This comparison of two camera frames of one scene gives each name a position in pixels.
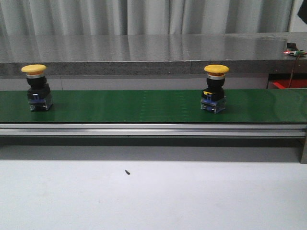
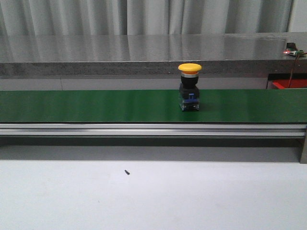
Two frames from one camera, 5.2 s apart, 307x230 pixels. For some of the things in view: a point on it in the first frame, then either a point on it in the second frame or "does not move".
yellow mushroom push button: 39,90 -> 189,97
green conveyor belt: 247,106 does not move
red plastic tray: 290,83 does not move
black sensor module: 291,45 does not move
